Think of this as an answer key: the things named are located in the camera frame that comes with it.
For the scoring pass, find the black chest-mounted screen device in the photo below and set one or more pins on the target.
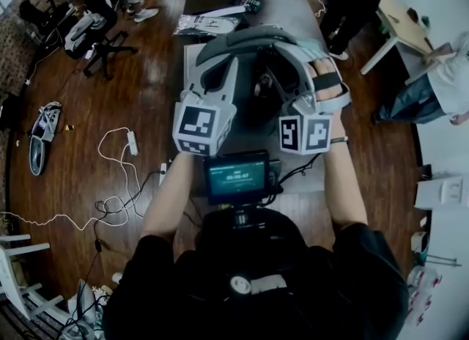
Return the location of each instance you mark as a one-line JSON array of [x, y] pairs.
[[236, 177]]

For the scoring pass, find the small wooden table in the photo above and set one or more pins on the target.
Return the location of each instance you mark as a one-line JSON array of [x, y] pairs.
[[403, 23]]

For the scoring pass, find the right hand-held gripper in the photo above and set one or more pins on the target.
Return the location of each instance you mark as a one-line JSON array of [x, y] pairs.
[[306, 131]]

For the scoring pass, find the person's black shirt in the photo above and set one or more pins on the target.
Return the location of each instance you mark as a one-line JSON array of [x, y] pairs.
[[256, 313]]

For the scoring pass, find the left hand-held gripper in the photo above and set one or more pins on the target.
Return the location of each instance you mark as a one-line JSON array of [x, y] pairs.
[[205, 122]]

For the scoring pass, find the black wristband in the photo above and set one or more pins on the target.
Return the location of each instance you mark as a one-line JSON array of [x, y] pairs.
[[339, 140]]

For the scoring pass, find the black office chair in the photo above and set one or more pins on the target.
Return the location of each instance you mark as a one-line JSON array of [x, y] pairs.
[[99, 12]]

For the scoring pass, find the white power adapter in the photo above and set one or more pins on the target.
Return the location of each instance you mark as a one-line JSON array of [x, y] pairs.
[[132, 143]]

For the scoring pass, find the black chest mount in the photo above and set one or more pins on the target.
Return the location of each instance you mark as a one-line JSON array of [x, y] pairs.
[[247, 217]]

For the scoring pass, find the yellow black tape piece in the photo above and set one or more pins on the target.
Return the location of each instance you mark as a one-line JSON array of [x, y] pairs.
[[69, 128]]

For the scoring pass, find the grey sneaker with laces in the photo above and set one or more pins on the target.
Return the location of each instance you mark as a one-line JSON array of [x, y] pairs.
[[47, 120]]

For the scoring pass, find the person's right hand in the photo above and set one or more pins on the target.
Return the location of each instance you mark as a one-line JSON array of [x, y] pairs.
[[326, 65]]

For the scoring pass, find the white wooden chair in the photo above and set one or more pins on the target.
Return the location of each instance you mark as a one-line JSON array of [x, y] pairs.
[[22, 276]]

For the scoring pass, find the white flat strip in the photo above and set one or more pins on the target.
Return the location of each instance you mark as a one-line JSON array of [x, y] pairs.
[[223, 11]]

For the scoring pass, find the round white badge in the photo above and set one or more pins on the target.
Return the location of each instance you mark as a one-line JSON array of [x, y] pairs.
[[240, 285]]

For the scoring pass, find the black keypad device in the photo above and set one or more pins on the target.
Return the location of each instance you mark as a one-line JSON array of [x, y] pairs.
[[249, 3]]

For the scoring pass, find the person's right forearm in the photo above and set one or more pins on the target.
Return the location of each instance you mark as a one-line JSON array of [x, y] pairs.
[[342, 184]]

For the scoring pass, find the clear packet with white glove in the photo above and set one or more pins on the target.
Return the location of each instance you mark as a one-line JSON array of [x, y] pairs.
[[205, 25]]

